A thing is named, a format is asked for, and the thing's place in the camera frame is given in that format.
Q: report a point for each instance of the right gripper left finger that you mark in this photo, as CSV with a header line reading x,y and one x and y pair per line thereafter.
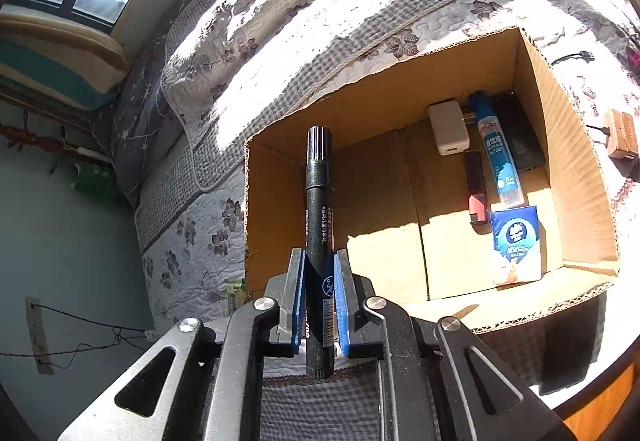
x,y
202,381

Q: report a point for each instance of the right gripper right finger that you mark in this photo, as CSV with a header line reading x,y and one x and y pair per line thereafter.
x,y
436,380

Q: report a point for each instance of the blue white tissue pack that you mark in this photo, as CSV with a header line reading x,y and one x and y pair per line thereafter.
x,y
517,246

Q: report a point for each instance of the red black lighter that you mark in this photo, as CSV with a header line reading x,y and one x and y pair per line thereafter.
x,y
475,182

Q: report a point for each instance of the black marker pen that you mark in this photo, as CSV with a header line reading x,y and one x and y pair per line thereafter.
x,y
319,254

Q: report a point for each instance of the blue glue tube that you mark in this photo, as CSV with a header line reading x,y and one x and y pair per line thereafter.
x,y
502,165

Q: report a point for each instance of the white power adapter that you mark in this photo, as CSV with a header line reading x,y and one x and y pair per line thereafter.
x,y
449,128

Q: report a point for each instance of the white power strip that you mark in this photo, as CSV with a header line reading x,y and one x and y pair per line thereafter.
x,y
150,334

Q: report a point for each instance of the green seaweed snack packet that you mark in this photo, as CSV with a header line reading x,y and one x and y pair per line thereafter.
x,y
235,294

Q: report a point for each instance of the open cardboard box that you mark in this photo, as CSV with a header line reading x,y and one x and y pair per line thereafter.
x,y
401,209

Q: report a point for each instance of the dark star-pattern blanket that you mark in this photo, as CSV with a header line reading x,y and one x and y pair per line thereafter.
x,y
137,119

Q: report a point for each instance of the small wooden block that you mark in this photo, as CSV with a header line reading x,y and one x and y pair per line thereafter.
x,y
622,142

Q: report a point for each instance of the striped folded cushion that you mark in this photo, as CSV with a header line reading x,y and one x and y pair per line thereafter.
x,y
74,64

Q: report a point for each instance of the folded floral quilt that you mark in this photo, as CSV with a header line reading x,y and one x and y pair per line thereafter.
x,y
235,66

